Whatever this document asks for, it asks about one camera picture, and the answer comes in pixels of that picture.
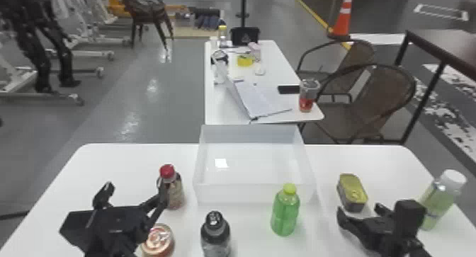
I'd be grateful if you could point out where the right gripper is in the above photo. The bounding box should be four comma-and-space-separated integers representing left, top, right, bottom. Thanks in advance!
336, 202, 407, 257

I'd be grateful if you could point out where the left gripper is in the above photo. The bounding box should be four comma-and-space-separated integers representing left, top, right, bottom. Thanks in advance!
84, 181, 170, 257

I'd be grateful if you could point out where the yellow can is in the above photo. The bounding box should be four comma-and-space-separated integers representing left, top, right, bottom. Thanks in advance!
336, 173, 369, 214

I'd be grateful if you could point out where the brown bottle with red cap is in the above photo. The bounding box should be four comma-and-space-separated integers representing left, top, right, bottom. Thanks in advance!
157, 163, 186, 210

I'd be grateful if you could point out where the red can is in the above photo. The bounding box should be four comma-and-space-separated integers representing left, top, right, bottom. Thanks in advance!
140, 222, 176, 257

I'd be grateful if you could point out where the pale green bottle white cap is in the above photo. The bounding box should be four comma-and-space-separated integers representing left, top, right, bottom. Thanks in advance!
417, 169, 468, 232

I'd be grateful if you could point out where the grey bottle with black cap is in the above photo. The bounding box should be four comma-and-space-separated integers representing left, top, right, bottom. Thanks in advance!
200, 210, 232, 257

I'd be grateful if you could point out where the brown chair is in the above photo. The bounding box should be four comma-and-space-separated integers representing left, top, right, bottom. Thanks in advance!
118, 0, 176, 50
296, 39, 378, 104
298, 62, 418, 145

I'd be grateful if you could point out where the clear box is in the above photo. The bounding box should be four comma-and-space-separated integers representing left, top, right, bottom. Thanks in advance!
192, 124, 318, 205

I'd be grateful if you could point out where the red cup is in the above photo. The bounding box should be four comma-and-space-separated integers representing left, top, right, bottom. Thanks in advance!
298, 78, 322, 113

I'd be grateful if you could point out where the white side table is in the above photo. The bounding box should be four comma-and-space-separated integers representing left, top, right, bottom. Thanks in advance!
203, 39, 326, 134

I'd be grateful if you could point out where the black phone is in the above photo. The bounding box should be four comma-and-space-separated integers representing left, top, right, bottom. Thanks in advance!
276, 84, 301, 96

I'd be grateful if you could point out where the white open notebook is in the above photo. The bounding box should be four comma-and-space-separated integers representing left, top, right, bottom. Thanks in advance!
222, 76, 293, 122

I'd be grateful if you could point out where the yellow tape roll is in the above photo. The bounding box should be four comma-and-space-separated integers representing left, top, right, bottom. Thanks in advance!
236, 53, 256, 68

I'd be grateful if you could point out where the dark side table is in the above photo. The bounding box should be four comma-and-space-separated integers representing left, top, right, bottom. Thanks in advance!
393, 28, 476, 145

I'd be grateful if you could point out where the orange cone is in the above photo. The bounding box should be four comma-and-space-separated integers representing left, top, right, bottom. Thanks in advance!
327, 0, 355, 41

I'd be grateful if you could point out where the black bag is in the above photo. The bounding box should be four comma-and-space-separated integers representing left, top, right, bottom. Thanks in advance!
229, 26, 261, 47

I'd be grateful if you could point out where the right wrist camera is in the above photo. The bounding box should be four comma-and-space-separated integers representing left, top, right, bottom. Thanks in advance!
393, 199, 427, 239

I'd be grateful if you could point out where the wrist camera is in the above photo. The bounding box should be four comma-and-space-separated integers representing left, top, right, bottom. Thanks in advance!
59, 209, 95, 253
393, 199, 427, 239

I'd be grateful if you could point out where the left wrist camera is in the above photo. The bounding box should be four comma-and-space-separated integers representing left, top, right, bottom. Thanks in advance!
59, 209, 95, 253

